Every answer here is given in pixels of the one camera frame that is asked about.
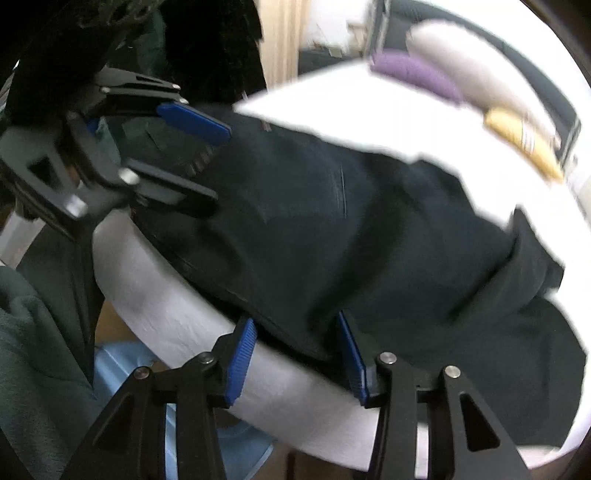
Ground light blue plastic basket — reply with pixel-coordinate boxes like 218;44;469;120
95;342;273;480

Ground yellow pillow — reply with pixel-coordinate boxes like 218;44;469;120
482;107;566;182

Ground beige curtain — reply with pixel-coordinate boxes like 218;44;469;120
259;0;303;86

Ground bed with white sheet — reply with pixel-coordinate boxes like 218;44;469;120
92;55;591;469

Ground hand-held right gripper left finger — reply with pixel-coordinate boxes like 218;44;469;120
60;318;258;480

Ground person's green sweater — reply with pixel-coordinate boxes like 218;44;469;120
0;226;107;480

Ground black denim pants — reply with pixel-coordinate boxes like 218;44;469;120
99;104;589;450

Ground black hanging cloth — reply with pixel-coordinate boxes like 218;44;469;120
159;0;269;112

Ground purple pillow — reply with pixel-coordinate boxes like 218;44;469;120
369;50;465;104

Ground dark nightstand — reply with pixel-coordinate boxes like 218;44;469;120
299;47;370;77

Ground dark headboard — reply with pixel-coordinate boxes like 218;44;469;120
367;0;583;139

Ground large white pillow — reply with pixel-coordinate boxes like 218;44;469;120
406;21;561;139

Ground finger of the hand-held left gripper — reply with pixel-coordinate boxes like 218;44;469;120
0;124;219;241
88;67;232;147

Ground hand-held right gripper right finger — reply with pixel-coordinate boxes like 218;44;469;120
336;310;532;480

